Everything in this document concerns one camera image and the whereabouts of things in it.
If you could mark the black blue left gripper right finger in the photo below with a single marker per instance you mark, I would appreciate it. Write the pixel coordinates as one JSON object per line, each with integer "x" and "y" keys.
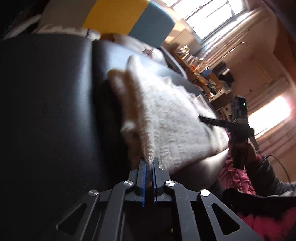
{"x": 157, "y": 181}

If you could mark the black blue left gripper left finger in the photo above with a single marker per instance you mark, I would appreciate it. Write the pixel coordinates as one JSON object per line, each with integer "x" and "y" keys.
{"x": 141, "y": 182}

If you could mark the cream knitted sweater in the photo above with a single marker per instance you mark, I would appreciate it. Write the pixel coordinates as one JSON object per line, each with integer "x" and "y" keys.
{"x": 161, "y": 120}

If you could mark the person's dark sleeved right forearm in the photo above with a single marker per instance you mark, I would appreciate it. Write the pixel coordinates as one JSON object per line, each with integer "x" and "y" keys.
{"x": 264, "y": 180}

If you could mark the person's right hand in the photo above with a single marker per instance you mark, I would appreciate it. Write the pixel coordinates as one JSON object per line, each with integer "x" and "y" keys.
{"x": 241, "y": 154}

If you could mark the white low shelf cabinet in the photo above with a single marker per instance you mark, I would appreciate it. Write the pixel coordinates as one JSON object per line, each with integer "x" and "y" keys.
{"x": 225, "y": 112}

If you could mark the wooden side table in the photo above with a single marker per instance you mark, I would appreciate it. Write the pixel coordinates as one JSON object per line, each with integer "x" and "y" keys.
{"x": 214, "y": 81}

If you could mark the pink quilted bed cover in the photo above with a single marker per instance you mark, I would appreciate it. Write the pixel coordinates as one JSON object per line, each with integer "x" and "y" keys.
{"x": 272, "y": 217}

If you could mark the white deer print cushion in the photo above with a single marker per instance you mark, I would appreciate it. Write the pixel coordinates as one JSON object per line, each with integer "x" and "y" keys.
{"x": 140, "y": 47}

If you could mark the yellow teal grey armchair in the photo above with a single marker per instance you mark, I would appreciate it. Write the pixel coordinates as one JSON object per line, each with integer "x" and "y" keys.
{"x": 146, "y": 21}

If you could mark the triangle pattern cushion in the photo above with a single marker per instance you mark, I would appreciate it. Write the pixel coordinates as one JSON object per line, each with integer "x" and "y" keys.
{"x": 91, "y": 34}

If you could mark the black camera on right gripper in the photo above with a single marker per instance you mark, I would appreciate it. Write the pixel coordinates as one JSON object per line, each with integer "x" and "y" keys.
{"x": 239, "y": 110}

